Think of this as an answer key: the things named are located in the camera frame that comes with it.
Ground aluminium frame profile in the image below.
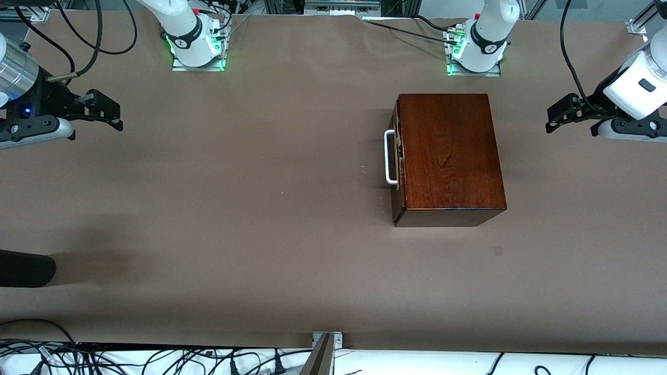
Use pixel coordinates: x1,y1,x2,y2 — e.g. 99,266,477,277
0,4,50,22
625,0,667,36

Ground dark wooden drawer cabinet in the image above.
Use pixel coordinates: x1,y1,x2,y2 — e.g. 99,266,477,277
391,94,507,228

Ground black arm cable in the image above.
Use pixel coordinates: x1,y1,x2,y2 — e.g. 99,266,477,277
13,0,139,84
560,0,596,111

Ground black looped cable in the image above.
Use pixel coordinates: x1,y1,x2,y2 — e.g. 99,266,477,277
0,319,79,348

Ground black rounded cylinder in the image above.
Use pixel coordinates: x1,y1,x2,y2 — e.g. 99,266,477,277
0,250,57,288

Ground black cable on table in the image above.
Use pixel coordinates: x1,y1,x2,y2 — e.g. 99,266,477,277
362,15,462,45

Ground dark metal strut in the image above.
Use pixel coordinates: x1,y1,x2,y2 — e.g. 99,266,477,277
298,333,334,375

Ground white sheet under cables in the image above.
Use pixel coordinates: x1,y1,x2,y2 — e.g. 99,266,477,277
0,341,667,375

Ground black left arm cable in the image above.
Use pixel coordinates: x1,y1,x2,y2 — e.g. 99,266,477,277
560,0,596,111

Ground light wood drawer white handle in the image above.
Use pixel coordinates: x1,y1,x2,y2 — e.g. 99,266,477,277
384,102,406,192

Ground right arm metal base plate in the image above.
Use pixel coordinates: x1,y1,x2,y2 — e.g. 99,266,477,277
171,16,230,72

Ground brown paper table cover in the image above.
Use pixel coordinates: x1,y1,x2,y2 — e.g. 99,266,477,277
0,10,667,356

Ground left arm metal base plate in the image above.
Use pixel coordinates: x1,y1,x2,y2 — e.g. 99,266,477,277
444,25,503,78

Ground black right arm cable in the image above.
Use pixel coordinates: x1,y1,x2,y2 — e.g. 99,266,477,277
13,0,139,84

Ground silver metal bracket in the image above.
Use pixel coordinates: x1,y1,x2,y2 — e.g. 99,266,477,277
312,331,344,348

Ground tangled black power cables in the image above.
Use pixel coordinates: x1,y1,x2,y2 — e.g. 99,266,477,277
0,341,313,375

